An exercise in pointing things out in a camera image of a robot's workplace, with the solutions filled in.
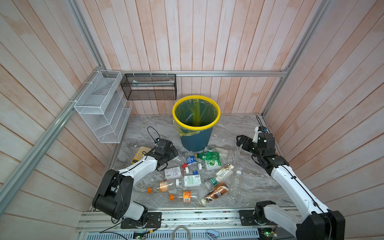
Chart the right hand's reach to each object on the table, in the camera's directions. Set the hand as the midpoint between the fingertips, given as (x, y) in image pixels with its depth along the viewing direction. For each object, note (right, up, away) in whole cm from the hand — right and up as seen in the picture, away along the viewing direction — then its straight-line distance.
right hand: (243, 138), depth 83 cm
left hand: (-42, -11, +9) cm, 44 cm away
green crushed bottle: (-18, -12, +10) cm, 24 cm away
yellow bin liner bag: (-27, +16, +16) cm, 35 cm away
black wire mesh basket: (-59, +36, +21) cm, 72 cm away
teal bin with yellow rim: (-25, -4, +19) cm, 32 cm away
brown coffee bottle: (-15, -27, -5) cm, 31 cm away
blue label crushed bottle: (-28, -17, +8) cm, 34 cm away
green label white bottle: (-29, -24, 0) cm, 37 cm away
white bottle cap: (-24, -17, +6) cm, 30 cm away
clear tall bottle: (-5, -26, -3) cm, 26 cm away
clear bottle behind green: (-8, -10, +15) cm, 20 cm away
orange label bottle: (-45, -26, -3) cm, 52 cm away
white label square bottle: (-40, -21, +3) cm, 45 cm away
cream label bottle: (-12, -20, +1) cm, 24 cm away
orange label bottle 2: (-32, -30, -6) cm, 45 cm away
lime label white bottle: (-17, -16, +6) cm, 24 cm away
